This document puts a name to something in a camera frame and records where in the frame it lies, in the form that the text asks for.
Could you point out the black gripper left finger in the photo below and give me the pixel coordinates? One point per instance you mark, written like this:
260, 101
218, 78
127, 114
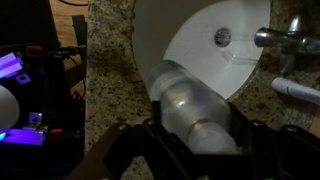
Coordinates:
156, 143

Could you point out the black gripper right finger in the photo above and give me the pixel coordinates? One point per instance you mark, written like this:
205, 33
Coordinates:
266, 150

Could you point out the clear plastic bottle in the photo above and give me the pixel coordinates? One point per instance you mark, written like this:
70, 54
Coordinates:
190, 106

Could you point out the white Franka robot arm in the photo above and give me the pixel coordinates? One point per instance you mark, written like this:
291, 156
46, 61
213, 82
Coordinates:
6, 110

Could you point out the white standing tube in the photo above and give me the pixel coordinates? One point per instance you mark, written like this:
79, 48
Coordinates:
295, 90

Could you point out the white oval sink basin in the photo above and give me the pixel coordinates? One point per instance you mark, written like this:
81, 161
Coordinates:
206, 46

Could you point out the chrome sink faucet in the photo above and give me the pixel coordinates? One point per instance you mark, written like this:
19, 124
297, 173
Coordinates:
286, 40

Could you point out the black robot cart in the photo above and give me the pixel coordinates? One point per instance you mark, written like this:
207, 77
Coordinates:
40, 83

